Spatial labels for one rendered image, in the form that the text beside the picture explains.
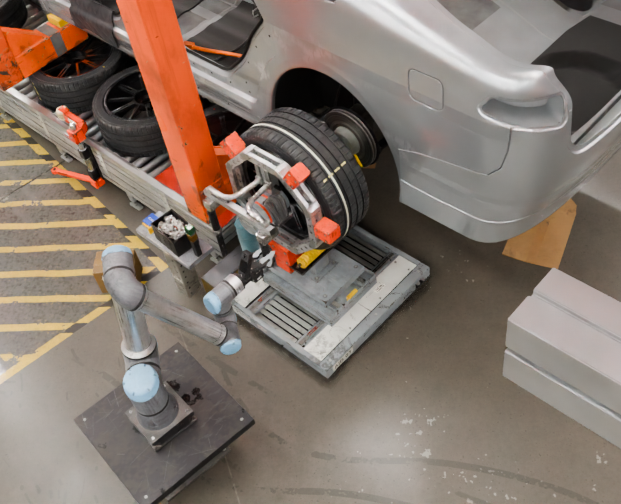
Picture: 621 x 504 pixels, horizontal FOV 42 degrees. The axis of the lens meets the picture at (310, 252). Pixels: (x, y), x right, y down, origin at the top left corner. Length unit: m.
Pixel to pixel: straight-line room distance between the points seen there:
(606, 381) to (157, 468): 3.06
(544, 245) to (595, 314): 3.81
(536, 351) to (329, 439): 3.17
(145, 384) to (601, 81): 2.57
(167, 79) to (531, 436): 2.27
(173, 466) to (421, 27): 2.08
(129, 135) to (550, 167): 2.60
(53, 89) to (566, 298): 4.88
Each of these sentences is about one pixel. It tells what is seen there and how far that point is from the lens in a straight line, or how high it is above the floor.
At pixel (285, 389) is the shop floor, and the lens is 4.11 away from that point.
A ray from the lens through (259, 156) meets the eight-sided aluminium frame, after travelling 3.60.
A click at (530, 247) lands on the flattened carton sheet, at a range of 4.59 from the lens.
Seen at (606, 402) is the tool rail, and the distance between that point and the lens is 0.80.
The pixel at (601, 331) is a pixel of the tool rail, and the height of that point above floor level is 2.81.
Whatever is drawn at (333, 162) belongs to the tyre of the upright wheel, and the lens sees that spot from 3.52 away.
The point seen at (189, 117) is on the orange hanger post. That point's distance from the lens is 3.77.
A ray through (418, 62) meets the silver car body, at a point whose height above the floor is 1.58.
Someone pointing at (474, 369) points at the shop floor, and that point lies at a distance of 4.11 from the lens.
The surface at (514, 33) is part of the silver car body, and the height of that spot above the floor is 0.96.
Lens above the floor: 3.46
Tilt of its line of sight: 48 degrees down
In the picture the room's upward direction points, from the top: 11 degrees counter-clockwise
